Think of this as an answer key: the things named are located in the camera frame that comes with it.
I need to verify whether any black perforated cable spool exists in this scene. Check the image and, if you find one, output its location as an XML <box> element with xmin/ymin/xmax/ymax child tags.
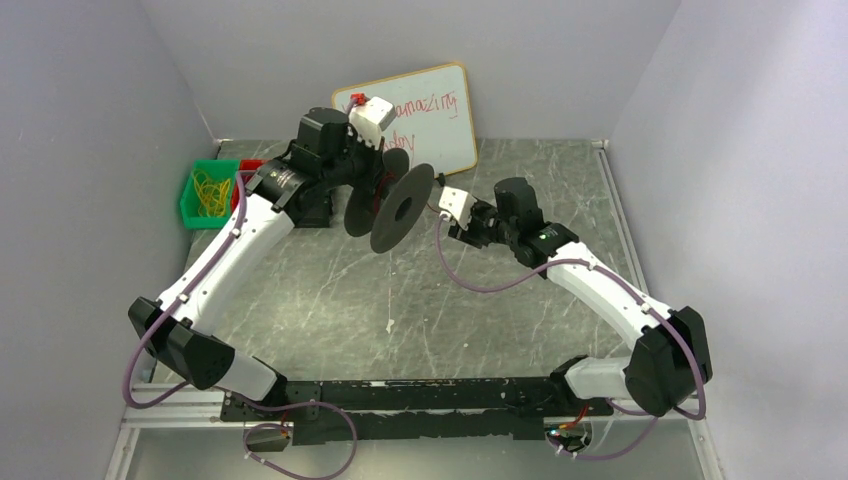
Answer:
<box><xmin>343</xmin><ymin>148</ymin><xmax>435</xmax><ymax>254</ymax></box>

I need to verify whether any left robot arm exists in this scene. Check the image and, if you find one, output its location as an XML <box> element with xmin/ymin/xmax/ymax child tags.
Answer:
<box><xmin>128</xmin><ymin>97</ymin><xmax>396</xmax><ymax>406</ymax></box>

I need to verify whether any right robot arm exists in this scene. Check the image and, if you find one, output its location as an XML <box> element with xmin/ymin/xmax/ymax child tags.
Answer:
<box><xmin>438</xmin><ymin>177</ymin><xmax>712</xmax><ymax>420</ymax></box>

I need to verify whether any black storage bin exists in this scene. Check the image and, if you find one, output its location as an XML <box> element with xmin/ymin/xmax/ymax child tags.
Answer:
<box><xmin>295</xmin><ymin>191</ymin><xmax>334</xmax><ymax>229</ymax></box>

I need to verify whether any red storage bin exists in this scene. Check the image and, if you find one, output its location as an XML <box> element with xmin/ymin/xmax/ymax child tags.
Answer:
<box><xmin>230</xmin><ymin>158</ymin><xmax>265</xmax><ymax>208</ymax></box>

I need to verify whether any yellow framed whiteboard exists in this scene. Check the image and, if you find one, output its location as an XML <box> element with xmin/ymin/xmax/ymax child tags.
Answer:
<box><xmin>331</xmin><ymin>62</ymin><xmax>478</xmax><ymax>175</ymax></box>

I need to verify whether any green storage bin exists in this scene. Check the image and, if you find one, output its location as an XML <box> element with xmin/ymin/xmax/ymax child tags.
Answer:
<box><xmin>179</xmin><ymin>159</ymin><xmax>239</xmax><ymax>230</ymax></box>

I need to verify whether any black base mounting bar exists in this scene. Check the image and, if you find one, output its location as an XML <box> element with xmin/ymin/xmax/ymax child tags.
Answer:
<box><xmin>220</xmin><ymin>376</ymin><xmax>612</xmax><ymax>446</ymax></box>

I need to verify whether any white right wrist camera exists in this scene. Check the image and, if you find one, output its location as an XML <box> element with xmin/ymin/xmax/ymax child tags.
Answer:
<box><xmin>438</xmin><ymin>186</ymin><xmax>476</xmax><ymax>230</ymax></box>

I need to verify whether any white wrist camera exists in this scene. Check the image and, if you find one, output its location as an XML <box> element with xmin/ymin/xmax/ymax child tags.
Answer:
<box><xmin>345</xmin><ymin>92</ymin><xmax>397</xmax><ymax>149</ymax></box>
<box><xmin>438</xmin><ymin>186</ymin><xmax>476</xmax><ymax>230</ymax></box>

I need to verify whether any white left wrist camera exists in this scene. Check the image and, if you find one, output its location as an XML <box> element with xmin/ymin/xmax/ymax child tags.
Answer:
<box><xmin>345</xmin><ymin>92</ymin><xmax>397</xmax><ymax>149</ymax></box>

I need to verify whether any yellow cables bundle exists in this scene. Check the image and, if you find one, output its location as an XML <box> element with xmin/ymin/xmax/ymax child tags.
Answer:
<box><xmin>192</xmin><ymin>169</ymin><xmax>234</xmax><ymax>219</ymax></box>

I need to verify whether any aluminium frame rail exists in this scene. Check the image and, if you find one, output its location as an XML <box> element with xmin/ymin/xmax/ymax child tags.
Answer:
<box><xmin>104</xmin><ymin>374</ymin><xmax>723</xmax><ymax>480</ymax></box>

